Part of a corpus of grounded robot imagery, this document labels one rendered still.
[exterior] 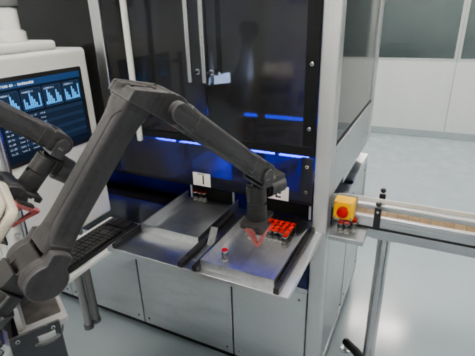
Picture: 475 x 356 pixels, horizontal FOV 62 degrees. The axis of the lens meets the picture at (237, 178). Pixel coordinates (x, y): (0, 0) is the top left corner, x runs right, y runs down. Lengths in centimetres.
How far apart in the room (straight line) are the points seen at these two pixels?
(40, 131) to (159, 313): 138
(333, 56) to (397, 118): 478
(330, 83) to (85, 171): 87
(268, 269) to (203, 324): 86
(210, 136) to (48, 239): 37
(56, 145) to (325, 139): 84
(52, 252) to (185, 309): 142
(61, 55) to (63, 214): 104
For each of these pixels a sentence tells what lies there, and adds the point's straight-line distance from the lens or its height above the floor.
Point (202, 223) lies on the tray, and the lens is 160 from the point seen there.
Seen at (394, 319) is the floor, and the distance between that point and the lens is 258.
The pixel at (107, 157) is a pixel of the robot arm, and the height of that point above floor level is 143.
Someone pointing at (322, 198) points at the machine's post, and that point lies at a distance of 147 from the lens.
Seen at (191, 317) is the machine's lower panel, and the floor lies 24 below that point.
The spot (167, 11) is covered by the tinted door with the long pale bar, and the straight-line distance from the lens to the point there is 159.
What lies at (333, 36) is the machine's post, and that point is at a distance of 133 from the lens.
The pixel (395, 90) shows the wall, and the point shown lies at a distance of 600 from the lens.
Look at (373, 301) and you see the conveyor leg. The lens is 184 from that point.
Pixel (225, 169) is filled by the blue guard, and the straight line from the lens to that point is 158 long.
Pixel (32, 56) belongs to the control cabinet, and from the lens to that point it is 163.
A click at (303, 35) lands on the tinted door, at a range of 136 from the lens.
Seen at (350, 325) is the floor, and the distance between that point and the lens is 248.
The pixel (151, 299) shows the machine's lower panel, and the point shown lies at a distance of 223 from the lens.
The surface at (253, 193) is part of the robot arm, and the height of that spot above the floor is 120.
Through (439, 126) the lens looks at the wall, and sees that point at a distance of 608.
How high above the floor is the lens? 166
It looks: 23 degrees down
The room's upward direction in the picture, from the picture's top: 2 degrees counter-clockwise
